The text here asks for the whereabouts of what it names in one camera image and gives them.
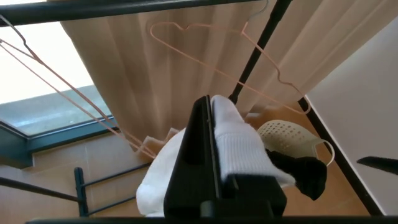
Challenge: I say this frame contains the white laundry basket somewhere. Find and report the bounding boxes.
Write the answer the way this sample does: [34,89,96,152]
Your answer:
[257,119,336,167]

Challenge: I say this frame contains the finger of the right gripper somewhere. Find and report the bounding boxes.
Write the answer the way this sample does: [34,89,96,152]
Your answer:
[356,156,398,175]

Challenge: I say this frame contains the black garment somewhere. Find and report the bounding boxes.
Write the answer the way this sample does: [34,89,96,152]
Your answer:
[266,149,328,202]

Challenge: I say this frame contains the black clothes rack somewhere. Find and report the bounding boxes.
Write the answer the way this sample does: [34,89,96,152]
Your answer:
[0,0,294,218]

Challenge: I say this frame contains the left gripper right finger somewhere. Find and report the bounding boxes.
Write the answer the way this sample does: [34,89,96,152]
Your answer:
[219,175,287,218]

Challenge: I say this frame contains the beige curtain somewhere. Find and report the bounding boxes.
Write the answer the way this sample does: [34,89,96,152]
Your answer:
[60,0,398,156]

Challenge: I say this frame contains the white printed T-shirt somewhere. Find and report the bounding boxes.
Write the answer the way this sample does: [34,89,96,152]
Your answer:
[136,95,296,218]

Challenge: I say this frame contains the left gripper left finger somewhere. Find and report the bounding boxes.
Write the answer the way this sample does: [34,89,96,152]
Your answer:
[164,95,222,218]

